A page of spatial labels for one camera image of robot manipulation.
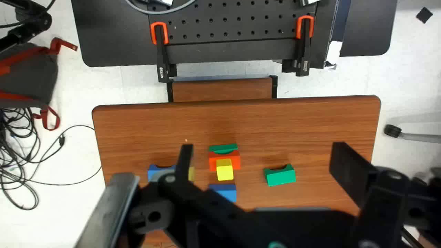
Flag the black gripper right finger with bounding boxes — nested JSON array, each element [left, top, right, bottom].
[[328, 140, 412, 248]]

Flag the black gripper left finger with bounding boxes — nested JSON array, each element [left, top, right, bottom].
[[157, 143, 261, 248]]

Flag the yellow wooden cube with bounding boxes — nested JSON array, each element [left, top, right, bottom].
[[215, 158, 236, 182]]

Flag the blue notched wooden block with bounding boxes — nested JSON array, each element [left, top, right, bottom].
[[146, 162, 180, 183]]

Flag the blue rectangular wooden block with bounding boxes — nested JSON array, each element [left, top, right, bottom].
[[208, 182, 239, 204]]

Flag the orange wooden block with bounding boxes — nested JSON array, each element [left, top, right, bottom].
[[208, 153, 243, 172]]

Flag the green notched wooden block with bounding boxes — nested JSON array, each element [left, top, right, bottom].
[[262, 162, 298, 189]]

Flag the green curved wooden piece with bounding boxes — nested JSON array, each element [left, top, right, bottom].
[[208, 143, 240, 155]]

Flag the black knob with grey rod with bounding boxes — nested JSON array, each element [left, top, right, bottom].
[[384, 122, 441, 144]]

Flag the orange black bar clamp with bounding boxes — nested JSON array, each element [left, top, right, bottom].
[[280, 14, 317, 77], [149, 20, 180, 84]]

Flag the dark grey flat panel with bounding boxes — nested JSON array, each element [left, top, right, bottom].
[[338, 0, 400, 58]]

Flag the black diamond floor marker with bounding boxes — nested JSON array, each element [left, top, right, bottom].
[[415, 5, 436, 25]]

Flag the black tripod stand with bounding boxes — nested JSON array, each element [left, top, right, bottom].
[[0, 0, 56, 52]]

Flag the grey metal mount bar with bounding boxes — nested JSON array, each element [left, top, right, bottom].
[[75, 172, 141, 248]]

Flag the thin grey cable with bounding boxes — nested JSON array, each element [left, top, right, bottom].
[[27, 122, 104, 187]]

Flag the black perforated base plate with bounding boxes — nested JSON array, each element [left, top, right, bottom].
[[71, 0, 341, 69]]

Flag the grey robot base ring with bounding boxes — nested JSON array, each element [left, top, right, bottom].
[[126, 0, 197, 14]]

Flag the black cable bundle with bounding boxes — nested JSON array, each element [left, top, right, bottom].
[[0, 106, 47, 212]]

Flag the grey bag with red straps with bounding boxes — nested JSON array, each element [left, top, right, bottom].
[[0, 37, 79, 132]]

